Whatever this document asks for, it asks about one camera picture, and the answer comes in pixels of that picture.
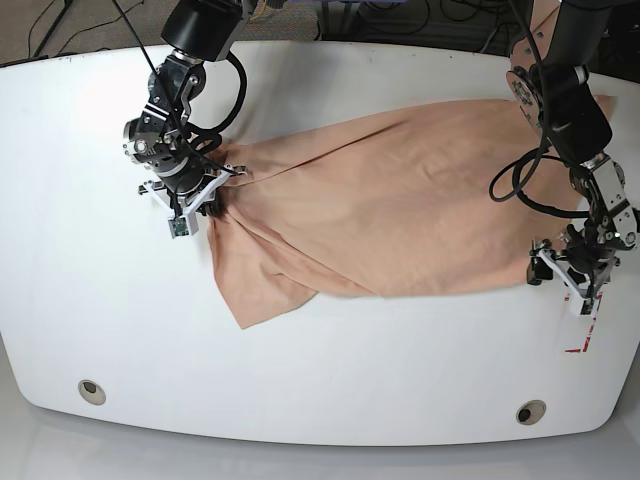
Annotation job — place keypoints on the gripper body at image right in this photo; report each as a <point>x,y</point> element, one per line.
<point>584,270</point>

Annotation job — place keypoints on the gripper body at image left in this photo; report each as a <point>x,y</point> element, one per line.
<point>189,189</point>

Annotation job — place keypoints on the peach t-shirt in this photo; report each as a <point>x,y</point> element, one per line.
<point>392,204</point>

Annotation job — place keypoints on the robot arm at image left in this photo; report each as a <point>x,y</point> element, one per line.
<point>163,138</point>

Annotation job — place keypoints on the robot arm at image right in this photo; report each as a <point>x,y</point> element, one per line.
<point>549,77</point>

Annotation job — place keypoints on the red tape rectangle marker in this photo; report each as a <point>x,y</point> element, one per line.
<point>575,331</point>

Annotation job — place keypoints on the right table grommet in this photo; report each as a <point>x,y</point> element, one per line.
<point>531,412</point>

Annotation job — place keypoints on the table grommet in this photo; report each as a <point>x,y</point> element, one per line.
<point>531,412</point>
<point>91,392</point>

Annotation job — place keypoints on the left table grommet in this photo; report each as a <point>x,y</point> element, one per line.
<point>91,392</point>

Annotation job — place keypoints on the wrist camera, image-left gripper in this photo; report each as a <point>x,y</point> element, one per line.
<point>183,226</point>

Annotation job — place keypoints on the wrist camera, image-right gripper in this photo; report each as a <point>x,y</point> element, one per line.
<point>590,306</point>

